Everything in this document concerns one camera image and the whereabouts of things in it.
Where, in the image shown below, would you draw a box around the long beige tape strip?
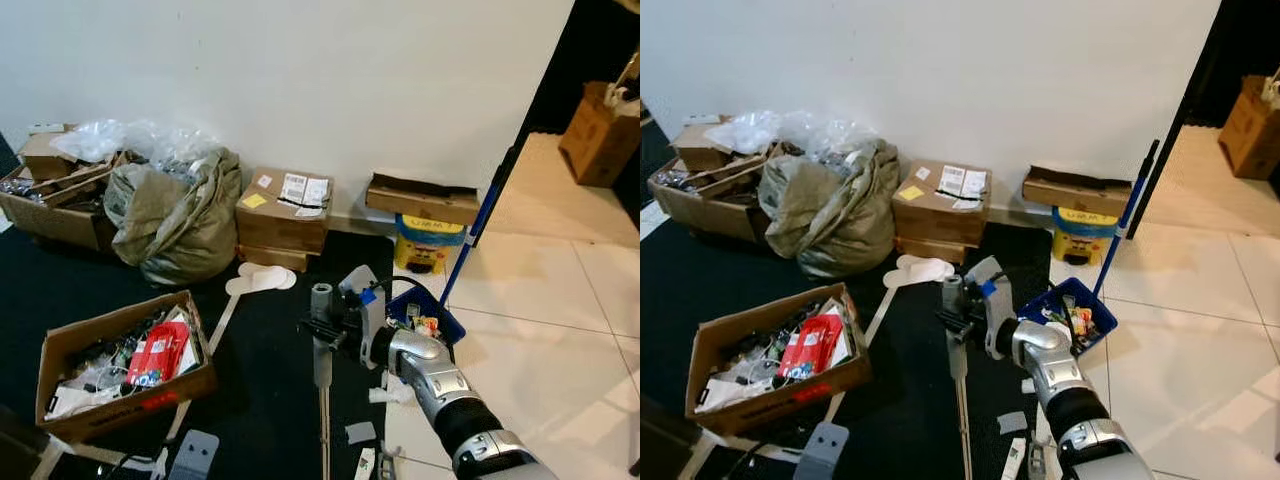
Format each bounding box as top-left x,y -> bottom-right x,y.
165,295 -> 241,441
830,287 -> 896,421

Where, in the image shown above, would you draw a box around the flat cardboard box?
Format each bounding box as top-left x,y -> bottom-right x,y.
895,235 -> 966,265
237,243 -> 311,273

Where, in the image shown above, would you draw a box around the large black carpet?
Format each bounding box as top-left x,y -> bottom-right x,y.
640,215 -> 1056,480
0,225 -> 396,480

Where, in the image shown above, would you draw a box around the sealed cardboard box with labels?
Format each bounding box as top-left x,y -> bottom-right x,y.
892,158 -> 991,246
236,167 -> 333,256

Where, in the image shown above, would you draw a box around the yellow blue printed box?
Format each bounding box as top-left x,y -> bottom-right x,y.
1050,205 -> 1121,267
393,213 -> 468,276

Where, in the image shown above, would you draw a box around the red product packet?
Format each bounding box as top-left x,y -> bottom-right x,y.
778,313 -> 843,381
128,320 -> 191,386

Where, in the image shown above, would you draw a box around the long torn cardboard box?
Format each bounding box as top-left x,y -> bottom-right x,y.
365,172 -> 483,227
1022,165 -> 1136,218

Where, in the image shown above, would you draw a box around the olive woven sack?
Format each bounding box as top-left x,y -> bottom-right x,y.
103,148 -> 243,287
757,140 -> 901,279

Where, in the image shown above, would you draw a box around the open cardboard box with clutter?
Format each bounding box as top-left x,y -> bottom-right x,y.
35,290 -> 218,444
685,283 -> 873,438

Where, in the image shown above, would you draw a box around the short beige tape strip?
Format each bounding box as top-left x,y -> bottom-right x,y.
30,440 -> 161,477

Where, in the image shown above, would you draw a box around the open brown cardboard tray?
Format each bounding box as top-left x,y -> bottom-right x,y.
648,150 -> 779,193
650,175 -> 771,243
0,158 -> 123,201
0,185 -> 119,251

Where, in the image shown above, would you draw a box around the clear plastic bags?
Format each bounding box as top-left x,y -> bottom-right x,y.
705,110 -> 881,156
50,118 -> 223,166

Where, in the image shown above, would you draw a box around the small closed cardboard box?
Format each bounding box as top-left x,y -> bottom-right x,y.
675,113 -> 736,173
20,123 -> 79,183

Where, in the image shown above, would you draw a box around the dark grey cabinet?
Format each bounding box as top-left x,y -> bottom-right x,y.
0,400 -> 46,480
640,395 -> 691,480

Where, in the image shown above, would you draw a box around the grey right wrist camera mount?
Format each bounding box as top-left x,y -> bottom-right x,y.
340,265 -> 389,369
965,255 -> 1016,361

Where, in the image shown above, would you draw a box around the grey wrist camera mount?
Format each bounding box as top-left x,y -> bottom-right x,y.
795,422 -> 851,480
168,430 -> 221,480
340,265 -> 389,369
965,255 -> 1016,361

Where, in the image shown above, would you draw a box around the blue long-handled dustpan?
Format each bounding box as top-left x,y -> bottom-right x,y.
385,145 -> 523,348
1017,138 -> 1161,358

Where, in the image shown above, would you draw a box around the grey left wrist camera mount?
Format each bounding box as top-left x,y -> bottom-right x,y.
795,422 -> 851,480
168,430 -> 221,480

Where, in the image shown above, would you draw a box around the brown cardboard carton with handles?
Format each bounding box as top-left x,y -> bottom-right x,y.
558,55 -> 640,188
1218,65 -> 1280,181

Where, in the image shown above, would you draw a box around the black door frame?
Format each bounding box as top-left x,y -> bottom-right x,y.
1128,0 -> 1280,239
512,0 -> 640,191

